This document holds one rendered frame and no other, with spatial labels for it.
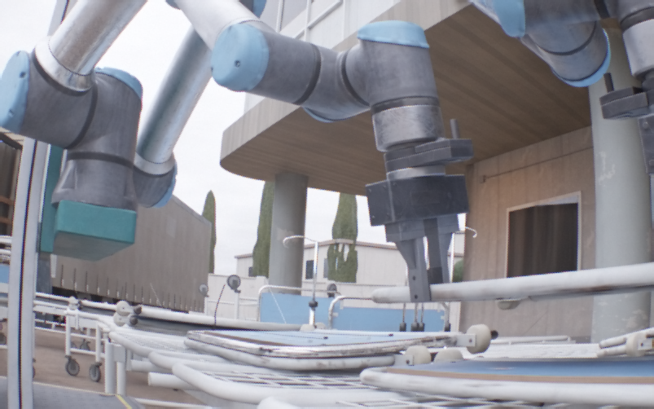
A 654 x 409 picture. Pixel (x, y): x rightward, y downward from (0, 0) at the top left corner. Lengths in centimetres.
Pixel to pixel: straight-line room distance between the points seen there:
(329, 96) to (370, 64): 9
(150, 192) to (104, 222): 58
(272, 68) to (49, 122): 47
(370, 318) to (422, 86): 300
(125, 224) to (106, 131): 18
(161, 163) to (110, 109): 51
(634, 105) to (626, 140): 510
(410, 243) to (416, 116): 15
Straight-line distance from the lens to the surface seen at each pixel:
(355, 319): 374
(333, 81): 90
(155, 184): 173
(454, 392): 78
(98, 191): 119
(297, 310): 570
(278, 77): 87
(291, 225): 1200
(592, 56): 72
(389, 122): 82
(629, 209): 556
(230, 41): 88
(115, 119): 124
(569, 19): 62
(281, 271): 1191
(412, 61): 83
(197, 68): 151
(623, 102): 60
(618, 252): 550
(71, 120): 118
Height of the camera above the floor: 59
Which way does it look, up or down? 11 degrees up
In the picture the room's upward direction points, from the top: 3 degrees clockwise
